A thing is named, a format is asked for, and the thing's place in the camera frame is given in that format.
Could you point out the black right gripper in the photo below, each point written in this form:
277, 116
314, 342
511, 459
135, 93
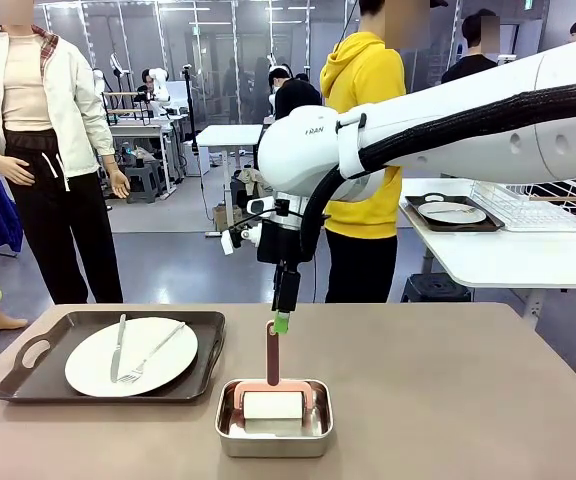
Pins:
283, 240

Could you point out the pink lint roller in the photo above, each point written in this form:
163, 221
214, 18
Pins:
273, 360

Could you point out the large white plate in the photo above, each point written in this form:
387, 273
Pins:
448, 218
168, 370

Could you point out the dark brown serving tray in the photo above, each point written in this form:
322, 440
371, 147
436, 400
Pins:
413, 205
48, 382

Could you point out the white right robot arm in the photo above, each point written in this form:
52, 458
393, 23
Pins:
298, 150

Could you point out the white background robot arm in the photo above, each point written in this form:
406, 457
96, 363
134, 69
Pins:
160, 82

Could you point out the cardboard box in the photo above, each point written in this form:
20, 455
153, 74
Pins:
223, 217

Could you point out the dark plastic stool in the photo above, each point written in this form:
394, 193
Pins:
238, 200

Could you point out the silver fork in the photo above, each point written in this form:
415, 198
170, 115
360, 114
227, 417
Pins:
448, 211
158, 347

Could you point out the black plastic stool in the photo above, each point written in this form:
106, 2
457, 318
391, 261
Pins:
435, 290

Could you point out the white storage box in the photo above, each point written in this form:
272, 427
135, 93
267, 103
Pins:
195, 160

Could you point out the stainless steel tray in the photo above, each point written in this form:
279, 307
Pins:
273, 447

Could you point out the white standing desk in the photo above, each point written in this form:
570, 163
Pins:
228, 135

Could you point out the grey plastic stool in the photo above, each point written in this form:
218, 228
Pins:
145, 182

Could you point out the silver table knife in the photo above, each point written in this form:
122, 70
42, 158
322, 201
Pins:
116, 360

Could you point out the person in black sweater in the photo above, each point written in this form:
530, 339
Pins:
298, 97

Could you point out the black tripod pole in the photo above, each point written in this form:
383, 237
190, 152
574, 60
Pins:
191, 110

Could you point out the white side table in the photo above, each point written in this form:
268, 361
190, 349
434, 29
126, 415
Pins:
493, 260

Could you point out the white workbench with wood shelves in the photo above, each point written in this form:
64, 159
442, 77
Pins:
133, 131

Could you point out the person in yellow hoodie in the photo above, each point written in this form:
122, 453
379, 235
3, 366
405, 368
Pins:
363, 70

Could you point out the white power strip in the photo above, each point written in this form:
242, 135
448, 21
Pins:
534, 312

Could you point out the mannequin in white jacket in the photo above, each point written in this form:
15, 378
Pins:
78, 100

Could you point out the person in black shirt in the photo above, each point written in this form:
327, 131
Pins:
468, 67

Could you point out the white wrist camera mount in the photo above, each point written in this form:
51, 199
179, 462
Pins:
260, 205

